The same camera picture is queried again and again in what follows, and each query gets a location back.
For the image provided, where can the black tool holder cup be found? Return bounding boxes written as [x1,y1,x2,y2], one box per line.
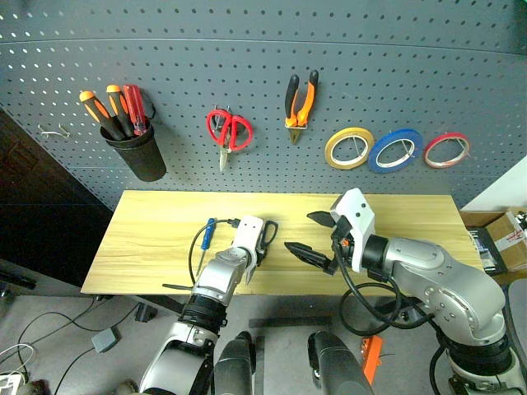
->
[100,122,168,183]

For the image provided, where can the blue handled small screwdriver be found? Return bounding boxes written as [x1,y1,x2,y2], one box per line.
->
[195,217,217,277]

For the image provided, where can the orange plastic piece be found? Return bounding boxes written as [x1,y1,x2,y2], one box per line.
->
[361,334,385,387]

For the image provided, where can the red handled scissors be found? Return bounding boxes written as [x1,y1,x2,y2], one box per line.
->
[205,106,254,173]

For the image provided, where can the orange black screwdriver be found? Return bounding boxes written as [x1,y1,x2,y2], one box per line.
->
[78,90,123,141]
[105,84,136,139]

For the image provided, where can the black floor cable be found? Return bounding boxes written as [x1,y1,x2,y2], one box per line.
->
[17,295,139,395]

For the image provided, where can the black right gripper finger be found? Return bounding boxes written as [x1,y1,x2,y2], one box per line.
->
[283,241,341,277]
[305,210,338,230]

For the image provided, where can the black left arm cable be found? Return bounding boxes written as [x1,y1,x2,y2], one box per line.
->
[188,217,242,286]

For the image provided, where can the orange black pliers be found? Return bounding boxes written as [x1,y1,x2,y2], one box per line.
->
[283,69,320,146]

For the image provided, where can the black flat items stack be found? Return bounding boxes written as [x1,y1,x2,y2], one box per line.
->
[468,227,509,276]

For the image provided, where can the red tape roll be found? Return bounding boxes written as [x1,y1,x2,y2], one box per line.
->
[422,131,472,170]

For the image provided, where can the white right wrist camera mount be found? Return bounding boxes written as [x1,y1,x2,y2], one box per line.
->
[329,188,377,273]

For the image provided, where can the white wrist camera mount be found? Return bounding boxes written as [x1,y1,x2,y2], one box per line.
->
[329,188,377,273]
[231,214,265,269]

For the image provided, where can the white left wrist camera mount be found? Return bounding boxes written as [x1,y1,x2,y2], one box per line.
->
[231,214,265,269]

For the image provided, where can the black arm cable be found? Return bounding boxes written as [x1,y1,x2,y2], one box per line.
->
[188,217,242,286]
[331,230,436,339]

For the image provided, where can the blue tape roll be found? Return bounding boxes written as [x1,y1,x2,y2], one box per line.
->
[366,128,425,174]

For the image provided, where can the grey metal pegboard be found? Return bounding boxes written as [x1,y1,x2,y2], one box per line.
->
[0,0,527,211]

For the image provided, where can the black handled scissors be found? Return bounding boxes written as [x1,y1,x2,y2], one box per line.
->
[256,220,280,269]

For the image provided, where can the white floor cable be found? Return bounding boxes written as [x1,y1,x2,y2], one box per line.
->
[0,342,35,374]

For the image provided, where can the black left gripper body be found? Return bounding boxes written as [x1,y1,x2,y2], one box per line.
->
[254,232,268,271]

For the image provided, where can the bare metal peg hook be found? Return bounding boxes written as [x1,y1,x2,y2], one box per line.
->
[38,123,72,139]

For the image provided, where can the red clear handle screwdriver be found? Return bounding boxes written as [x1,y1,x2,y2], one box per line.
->
[122,83,149,137]

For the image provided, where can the grey floor box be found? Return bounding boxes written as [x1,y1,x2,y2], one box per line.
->
[91,326,121,354]

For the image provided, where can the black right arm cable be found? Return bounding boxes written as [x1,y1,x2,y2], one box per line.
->
[331,230,436,339]

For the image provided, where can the yellow tape roll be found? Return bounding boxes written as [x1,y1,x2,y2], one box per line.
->
[324,127,376,170]

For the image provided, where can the dark rounded shape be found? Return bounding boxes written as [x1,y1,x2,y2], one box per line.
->
[213,330,257,395]
[307,330,375,395]

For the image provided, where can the brown cardboard box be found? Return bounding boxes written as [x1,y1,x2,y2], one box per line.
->
[484,208,527,273]

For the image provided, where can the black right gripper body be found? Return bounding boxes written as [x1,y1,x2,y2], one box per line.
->
[329,215,360,277]

